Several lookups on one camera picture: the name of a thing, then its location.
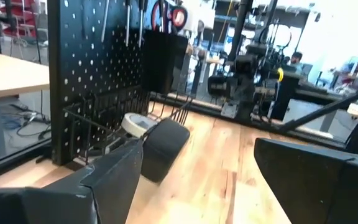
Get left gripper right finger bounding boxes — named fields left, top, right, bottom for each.
left=253, top=138, right=358, bottom=224

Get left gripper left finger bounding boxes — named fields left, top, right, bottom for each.
left=0, top=138, right=144, bottom=224

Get white tape roll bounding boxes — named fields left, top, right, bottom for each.
left=121, top=112, right=158, bottom=138

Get blue red handled scissors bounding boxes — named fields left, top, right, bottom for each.
left=150, top=0, right=188, bottom=34

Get black metal peg board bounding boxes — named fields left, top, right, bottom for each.
left=47, top=0, right=173, bottom=166

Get person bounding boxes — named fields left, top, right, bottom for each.
left=289, top=51, right=306, bottom=74

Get light wooden desk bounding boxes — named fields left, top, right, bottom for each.
left=0, top=52, right=50, bottom=101

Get black plastic bin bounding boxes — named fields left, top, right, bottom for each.
left=140, top=29, right=190, bottom=96

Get red storage rack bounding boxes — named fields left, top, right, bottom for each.
left=0, top=0, right=40, bottom=38

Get black wire basket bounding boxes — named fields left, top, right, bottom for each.
left=62, top=83, right=196, bottom=162

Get grey floor cable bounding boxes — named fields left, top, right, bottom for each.
left=0, top=104, right=52, bottom=139

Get yellow hanging cable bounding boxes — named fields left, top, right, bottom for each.
left=219, top=0, right=233, bottom=44

